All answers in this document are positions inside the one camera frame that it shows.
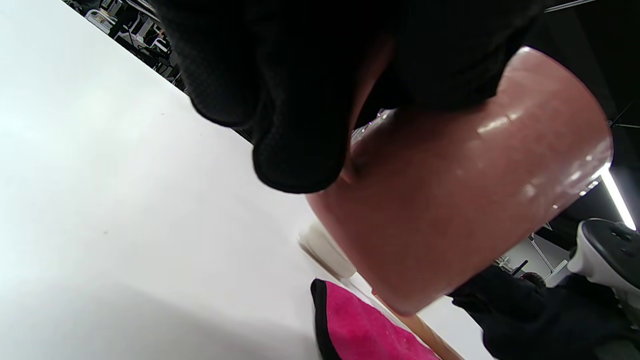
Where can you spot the magenta cloth with black edge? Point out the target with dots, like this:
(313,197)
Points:
(360,330)

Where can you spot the long ceiling light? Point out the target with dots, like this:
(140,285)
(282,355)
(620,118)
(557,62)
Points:
(617,197)

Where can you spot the white sponge cup brush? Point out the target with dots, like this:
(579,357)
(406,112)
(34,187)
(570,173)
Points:
(325,250)

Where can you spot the person's left hand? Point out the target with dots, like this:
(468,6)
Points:
(300,100)

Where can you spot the person's right hand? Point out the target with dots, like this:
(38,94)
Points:
(525,320)

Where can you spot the black hand controller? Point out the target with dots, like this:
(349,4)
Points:
(607,240)

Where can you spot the pink water cup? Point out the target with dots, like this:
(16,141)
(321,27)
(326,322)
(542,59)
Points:
(450,200)

